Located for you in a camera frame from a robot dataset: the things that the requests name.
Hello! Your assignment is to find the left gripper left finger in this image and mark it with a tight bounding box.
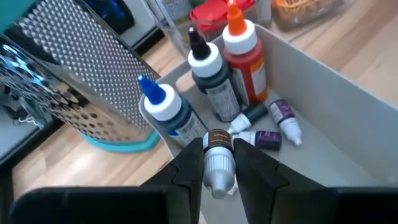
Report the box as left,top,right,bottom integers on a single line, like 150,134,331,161
141,138,205,224

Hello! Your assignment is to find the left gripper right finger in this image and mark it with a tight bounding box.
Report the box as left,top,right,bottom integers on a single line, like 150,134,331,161
233,138,326,224

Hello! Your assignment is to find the brown dropper bottle white cap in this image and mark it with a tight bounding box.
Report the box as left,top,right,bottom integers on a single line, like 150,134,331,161
202,128,236,200

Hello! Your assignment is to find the purple dropper bottle white cap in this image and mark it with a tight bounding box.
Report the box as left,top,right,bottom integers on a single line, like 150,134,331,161
231,130,283,152
269,98,303,146

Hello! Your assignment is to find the black dropper bottle white cap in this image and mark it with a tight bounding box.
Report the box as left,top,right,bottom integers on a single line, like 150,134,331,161
228,102,269,135

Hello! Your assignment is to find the blue-nozzle food colouring bottle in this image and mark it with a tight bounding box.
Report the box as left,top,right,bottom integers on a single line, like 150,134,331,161
137,74,209,147

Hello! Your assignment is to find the grey plastic bin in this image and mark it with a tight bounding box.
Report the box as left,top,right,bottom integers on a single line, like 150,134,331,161
138,23,398,224

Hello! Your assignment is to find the black-nozzle food colouring bottle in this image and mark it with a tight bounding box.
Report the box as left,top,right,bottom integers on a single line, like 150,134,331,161
187,26,243,123

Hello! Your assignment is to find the orange-nozzle food colouring bottle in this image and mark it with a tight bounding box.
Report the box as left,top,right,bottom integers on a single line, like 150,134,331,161
222,0,269,106

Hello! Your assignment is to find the red-lid spice jar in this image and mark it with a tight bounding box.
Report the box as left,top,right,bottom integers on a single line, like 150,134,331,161
190,0,256,34

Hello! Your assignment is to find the orange snack bag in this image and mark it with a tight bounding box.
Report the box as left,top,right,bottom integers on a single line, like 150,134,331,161
271,0,346,32

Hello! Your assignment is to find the clear plastic bin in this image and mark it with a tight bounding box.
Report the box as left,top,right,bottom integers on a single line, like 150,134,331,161
146,0,352,60

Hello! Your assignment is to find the teal-handled metal box grater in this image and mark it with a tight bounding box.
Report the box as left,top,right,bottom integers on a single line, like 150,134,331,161
0,0,162,153

